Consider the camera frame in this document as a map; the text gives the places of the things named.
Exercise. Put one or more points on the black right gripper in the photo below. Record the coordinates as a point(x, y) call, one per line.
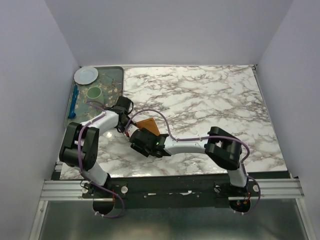
point(142, 151)

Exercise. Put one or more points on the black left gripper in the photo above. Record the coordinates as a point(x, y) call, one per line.
point(122, 130)

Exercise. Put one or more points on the orange-brown cloth napkin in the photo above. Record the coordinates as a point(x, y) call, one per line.
point(149, 124)

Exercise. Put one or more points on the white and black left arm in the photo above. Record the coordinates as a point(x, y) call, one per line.
point(79, 147)

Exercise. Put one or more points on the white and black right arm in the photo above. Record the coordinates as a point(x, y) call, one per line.
point(220, 146)

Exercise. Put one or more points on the floral teal serving tray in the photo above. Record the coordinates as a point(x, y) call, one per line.
point(110, 80)

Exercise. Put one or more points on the light green cup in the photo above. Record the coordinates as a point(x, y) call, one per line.
point(95, 95)

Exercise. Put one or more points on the blue plastic utensil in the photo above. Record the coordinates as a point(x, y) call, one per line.
point(72, 114)

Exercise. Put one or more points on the white round plate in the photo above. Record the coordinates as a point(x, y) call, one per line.
point(86, 75)

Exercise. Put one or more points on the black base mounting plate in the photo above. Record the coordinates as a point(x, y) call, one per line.
point(182, 191)

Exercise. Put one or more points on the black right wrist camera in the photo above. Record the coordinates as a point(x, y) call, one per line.
point(143, 138)

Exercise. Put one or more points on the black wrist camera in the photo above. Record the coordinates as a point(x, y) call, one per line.
point(143, 138)
point(125, 103)

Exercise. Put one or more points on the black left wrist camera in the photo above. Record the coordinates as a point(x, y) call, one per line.
point(125, 103)

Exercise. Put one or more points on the aluminium frame rail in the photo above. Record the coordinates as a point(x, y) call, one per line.
point(70, 190)

